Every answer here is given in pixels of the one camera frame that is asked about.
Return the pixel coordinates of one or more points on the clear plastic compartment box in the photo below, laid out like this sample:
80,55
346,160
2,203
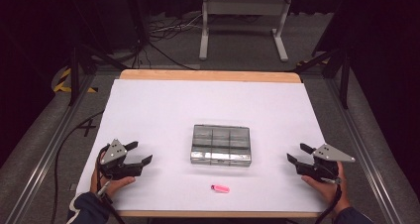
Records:
220,144

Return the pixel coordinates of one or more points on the person's left hand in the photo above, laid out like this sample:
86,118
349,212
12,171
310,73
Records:
115,184

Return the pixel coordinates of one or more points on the person's right hand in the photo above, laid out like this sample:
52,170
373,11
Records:
325,191

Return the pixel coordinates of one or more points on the small pink flash drive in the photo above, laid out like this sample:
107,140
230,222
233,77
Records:
220,188

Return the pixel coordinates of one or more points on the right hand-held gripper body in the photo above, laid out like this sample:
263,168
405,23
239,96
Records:
325,166

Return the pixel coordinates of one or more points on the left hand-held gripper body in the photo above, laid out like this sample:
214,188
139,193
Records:
114,158

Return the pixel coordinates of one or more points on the aluminium floor rail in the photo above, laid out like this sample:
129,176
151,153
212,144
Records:
49,151
363,151

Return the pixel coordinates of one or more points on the white metal stand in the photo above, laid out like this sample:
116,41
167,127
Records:
244,6

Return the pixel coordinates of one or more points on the black metal frame stand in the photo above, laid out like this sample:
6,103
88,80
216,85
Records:
74,75
345,82

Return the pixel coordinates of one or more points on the white paper sheet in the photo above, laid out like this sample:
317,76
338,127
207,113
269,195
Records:
165,101

